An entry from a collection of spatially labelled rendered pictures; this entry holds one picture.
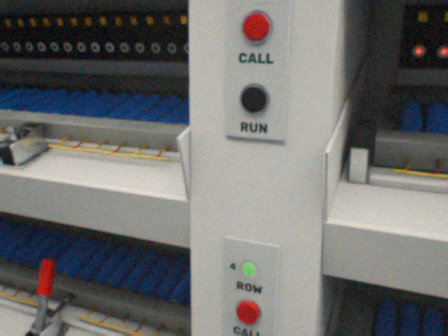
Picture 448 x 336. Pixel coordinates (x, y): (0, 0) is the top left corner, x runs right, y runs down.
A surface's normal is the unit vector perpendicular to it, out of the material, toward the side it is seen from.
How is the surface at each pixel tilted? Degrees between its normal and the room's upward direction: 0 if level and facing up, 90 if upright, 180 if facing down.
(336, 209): 16
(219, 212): 90
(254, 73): 90
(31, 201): 105
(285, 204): 90
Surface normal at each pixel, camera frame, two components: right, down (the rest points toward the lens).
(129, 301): -0.09, -0.87
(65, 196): -0.37, 0.48
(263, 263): -0.38, 0.23
